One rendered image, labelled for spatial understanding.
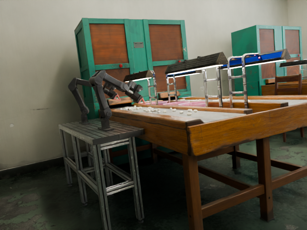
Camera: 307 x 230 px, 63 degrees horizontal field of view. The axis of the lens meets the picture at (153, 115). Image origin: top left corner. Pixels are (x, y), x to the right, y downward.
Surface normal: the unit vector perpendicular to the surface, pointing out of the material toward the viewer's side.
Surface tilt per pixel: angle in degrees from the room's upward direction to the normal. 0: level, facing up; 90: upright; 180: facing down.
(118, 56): 90
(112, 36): 90
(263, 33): 90
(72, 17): 90
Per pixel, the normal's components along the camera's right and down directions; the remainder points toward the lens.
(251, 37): -0.85, 0.15
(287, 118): 0.44, 0.06
